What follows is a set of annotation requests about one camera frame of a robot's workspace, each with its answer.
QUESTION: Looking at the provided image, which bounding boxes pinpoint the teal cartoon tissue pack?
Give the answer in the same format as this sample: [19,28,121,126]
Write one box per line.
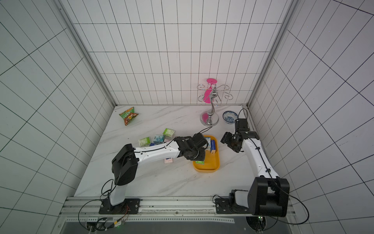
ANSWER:
[153,135,165,144]
[205,137,211,151]

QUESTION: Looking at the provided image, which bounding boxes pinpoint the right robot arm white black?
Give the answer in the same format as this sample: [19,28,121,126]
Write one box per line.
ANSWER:
[221,119,290,217]

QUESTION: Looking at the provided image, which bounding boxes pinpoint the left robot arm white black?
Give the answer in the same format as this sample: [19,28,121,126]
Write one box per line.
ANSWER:
[104,133,210,207]

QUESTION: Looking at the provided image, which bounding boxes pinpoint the yellow plastic storage box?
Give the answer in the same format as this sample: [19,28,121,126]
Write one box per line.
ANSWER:
[193,135,220,173]

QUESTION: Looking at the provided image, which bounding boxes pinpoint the blue white ceramic bowl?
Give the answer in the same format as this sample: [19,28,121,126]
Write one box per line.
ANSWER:
[223,111,238,124]

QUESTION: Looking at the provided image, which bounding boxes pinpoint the pink Tempo tissue pack lower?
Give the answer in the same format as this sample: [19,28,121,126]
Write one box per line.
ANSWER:
[164,158,173,163]

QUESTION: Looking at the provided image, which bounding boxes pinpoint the green tissue pack top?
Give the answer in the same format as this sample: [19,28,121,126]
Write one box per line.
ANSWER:
[163,128,175,137]

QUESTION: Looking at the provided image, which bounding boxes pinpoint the chrome cup holder stand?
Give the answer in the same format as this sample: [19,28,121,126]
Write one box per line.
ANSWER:
[197,84,233,127]

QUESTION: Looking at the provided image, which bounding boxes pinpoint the pink plastic cup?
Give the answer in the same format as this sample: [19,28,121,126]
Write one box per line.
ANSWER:
[203,78,217,104]

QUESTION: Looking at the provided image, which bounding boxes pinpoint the green red snack bag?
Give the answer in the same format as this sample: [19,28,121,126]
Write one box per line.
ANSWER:
[119,107,138,126]

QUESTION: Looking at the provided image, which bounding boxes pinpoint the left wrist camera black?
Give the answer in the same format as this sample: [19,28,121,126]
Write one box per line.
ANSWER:
[192,133,208,148]

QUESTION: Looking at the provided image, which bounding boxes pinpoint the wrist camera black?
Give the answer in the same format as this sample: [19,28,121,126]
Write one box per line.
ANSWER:
[235,119,250,133]
[192,133,208,148]

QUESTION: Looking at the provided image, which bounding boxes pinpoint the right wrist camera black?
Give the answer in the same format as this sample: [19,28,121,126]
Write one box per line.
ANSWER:
[235,119,250,133]

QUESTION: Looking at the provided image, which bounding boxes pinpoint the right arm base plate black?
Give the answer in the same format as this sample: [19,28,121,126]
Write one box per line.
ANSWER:
[213,198,250,215]

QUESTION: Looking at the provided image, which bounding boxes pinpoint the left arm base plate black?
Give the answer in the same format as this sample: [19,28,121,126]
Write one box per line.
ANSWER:
[99,198,141,215]

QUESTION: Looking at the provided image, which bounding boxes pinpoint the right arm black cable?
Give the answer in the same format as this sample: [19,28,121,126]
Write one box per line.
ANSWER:
[262,175,310,226]

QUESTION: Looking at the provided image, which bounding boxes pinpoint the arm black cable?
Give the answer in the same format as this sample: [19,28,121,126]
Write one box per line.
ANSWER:
[77,179,131,233]
[262,175,310,226]

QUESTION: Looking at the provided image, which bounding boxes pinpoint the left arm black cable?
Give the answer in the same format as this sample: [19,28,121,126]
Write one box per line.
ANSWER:
[77,179,131,233]

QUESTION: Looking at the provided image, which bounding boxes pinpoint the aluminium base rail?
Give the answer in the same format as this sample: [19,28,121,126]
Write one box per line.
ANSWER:
[58,195,296,224]

